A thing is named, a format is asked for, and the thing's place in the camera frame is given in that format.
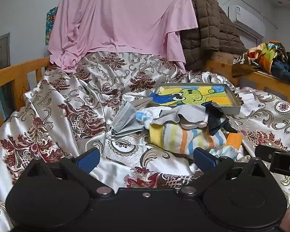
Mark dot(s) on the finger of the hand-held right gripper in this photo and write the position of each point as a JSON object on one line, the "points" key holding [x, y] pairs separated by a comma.
{"points": [[263, 152]]}

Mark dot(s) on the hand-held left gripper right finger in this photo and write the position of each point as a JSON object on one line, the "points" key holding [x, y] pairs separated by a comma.
{"points": [[204, 160]]}

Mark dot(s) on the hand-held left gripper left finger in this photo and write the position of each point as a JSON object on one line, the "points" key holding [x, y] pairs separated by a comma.
{"points": [[88, 160]]}

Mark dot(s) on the navy dotted cloth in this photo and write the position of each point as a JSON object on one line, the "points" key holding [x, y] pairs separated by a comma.
{"points": [[215, 118]]}

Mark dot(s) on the shallow grey box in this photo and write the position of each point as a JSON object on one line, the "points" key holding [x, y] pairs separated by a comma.
{"points": [[232, 110]]}

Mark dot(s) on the grey cloth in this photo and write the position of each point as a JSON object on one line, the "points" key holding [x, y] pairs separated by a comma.
{"points": [[174, 116]]}

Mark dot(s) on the grey face mask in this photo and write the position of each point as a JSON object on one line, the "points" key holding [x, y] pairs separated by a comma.
{"points": [[128, 131], [123, 118]]}

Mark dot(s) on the white blue plush toy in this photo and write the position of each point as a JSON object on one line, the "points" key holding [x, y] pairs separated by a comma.
{"points": [[147, 117]]}

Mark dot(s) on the floral satin blanket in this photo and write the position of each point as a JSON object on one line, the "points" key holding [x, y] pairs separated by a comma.
{"points": [[62, 89]]}

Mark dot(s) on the beige folded cloth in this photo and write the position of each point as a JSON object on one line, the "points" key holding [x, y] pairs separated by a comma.
{"points": [[141, 102]]}

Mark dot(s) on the blue jeans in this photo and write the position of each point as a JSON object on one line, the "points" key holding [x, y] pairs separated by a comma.
{"points": [[282, 71]]}

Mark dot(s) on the colourful clothes pile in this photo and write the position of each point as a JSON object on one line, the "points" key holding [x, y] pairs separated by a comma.
{"points": [[263, 55]]}

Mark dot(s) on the brown quilted jacket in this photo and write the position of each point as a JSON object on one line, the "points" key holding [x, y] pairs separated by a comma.
{"points": [[212, 29]]}

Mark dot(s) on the white air conditioner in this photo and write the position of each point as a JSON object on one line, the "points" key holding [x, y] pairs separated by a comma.
{"points": [[246, 17]]}

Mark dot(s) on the grey door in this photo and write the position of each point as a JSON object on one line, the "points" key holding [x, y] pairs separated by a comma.
{"points": [[0, 53]]}

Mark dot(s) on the pink bed sheet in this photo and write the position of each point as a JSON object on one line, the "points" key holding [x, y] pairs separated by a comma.
{"points": [[123, 17]]}

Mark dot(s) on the wooden bed frame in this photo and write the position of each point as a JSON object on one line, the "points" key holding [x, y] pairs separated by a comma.
{"points": [[14, 72]]}

